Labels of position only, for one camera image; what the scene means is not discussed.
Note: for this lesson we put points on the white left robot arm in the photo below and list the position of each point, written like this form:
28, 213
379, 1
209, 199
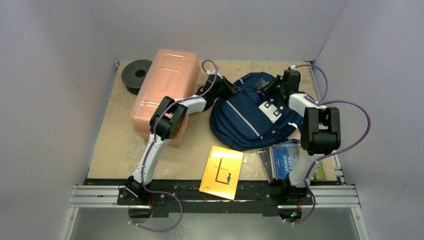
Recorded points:
166, 123

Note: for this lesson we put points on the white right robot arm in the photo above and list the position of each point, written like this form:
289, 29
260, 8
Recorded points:
321, 128

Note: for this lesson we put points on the aluminium frame rail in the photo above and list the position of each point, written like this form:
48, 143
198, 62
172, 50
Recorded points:
344, 196

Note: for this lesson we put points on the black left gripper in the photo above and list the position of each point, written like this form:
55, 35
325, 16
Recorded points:
229, 88

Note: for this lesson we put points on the navy blue student backpack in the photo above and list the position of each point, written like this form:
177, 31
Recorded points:
250, 119

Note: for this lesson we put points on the black filament spool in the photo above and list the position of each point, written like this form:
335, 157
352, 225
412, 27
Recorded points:
134, 74

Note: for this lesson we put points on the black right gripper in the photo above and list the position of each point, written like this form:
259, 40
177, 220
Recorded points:
274, 85

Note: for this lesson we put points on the pink translucent storage box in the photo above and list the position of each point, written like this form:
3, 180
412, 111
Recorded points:
173, 73

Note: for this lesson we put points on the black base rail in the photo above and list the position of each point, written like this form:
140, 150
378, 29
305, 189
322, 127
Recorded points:
251, 197

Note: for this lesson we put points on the blue Animal Farm book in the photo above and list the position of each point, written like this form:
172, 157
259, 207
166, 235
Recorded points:
284, 158

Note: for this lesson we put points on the yellow book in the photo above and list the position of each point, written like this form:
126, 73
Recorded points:
222, 171

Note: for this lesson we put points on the dark book under blue book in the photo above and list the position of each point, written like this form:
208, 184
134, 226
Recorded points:
266, 161

